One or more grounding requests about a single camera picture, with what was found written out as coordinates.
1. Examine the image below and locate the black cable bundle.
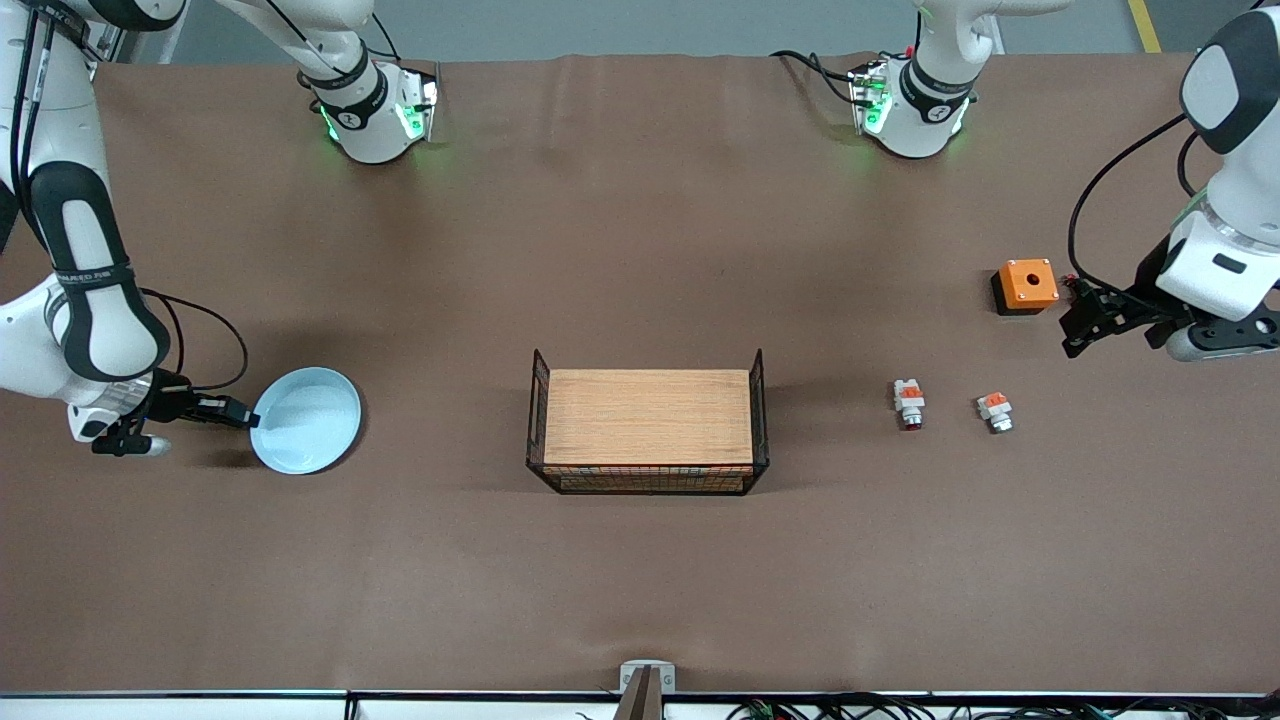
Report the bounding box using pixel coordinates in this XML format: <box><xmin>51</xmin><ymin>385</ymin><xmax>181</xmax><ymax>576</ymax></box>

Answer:
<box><xmin>575</xmin><ymin>693</ymin><xmax>1280</xmax><ymax>720</ymax></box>

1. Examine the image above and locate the grey metal bracket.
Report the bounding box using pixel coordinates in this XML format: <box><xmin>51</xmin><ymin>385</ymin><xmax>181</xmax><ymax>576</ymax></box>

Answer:
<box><xmin>619</xmin><ymin>660</ymin><xmax>677</xmax><ymax>720</ymax></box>

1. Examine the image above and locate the orange button box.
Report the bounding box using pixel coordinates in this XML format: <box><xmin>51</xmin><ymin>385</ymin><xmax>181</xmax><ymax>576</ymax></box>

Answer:
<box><xmin>990</xmin><ymin>259</ymin><xmax>1061</xmax><ymax>317</ymax></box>

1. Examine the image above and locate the light blue plate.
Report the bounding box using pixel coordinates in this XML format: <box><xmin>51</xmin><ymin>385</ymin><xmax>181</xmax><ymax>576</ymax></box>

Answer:
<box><xmin>250</xmin><ymin>367</ymin><xmax>363</xmax><ymax>475</ymax></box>

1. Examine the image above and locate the black base cable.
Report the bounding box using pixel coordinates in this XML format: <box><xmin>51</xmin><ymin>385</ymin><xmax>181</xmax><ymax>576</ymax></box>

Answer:
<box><xmin>770</xmin><ymin>50</ymin><xmax>863</xmax><ymax>107</ymax></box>
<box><xmin>365</xmin><ymin>10</ymin><xmax>401</xmax><ymax>63</ymax></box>

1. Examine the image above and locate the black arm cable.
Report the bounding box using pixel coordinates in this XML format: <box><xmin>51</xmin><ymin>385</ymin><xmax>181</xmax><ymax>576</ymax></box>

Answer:
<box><xmin>140</xmin><ymin>288</ymin><xmax>250</xmax><ymax>393</ymax></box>
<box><xmin>1068</xmin><ymin>113</ymin><xmax>1193</xmax><ymax>289</ymax></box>

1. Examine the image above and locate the aluminium frame profile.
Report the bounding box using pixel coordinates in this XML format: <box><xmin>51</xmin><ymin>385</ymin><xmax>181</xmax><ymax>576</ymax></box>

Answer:
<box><xmin>88</xmin><ymin>0</ymin><xmax>136</xmax><ymax>67</ymax></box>

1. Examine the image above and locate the wire rack with wooden top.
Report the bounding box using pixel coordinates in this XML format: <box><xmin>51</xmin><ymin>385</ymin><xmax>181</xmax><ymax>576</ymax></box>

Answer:
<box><xmin>525</xmin><ymin>348</ymin><xmax>771</xmax><ymax>497</ymax></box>

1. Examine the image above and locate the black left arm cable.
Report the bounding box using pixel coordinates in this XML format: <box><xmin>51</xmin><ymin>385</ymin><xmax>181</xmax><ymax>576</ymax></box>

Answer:
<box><xmin>1068</xmin><ymin>113</ymin><xmax>1193</xmax><ymax>289</ymax></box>

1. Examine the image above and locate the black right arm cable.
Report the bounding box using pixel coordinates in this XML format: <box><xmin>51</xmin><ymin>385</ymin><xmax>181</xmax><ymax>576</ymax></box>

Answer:
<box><xmin>140</xmin><ymin>288</ymin><xmax>250</xmax><ymax>393</ymax></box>

